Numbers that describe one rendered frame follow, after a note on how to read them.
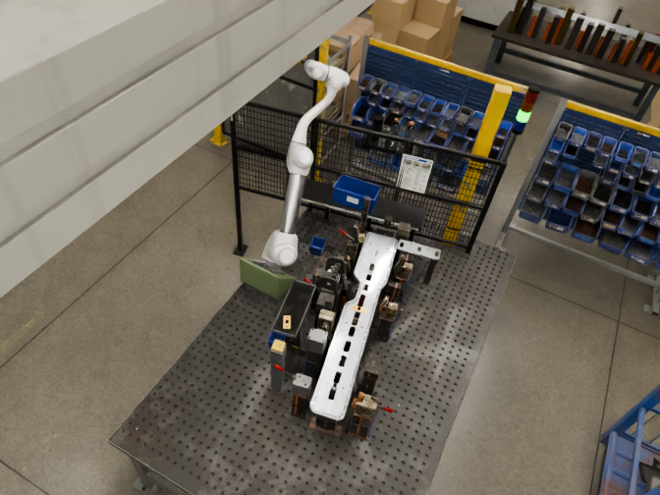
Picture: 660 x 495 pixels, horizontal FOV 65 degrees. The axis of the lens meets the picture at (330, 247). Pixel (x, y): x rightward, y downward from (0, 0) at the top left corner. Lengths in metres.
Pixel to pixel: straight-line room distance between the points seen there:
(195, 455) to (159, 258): 2.20
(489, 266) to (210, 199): 2.74
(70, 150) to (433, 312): 3.39
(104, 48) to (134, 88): 0.03
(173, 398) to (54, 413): 1.18
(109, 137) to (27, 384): 4.06
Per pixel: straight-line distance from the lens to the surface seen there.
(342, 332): 3.05
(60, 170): 0.33
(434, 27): 7.15
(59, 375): 4.32
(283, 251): 3.22
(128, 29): 0.34
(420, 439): 3.16
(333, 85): 3.51
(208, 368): 3.28
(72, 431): 4.08
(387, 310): 3.17
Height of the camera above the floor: 3.53
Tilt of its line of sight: 47 degrees down
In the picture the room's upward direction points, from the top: 7 degrees clockwise
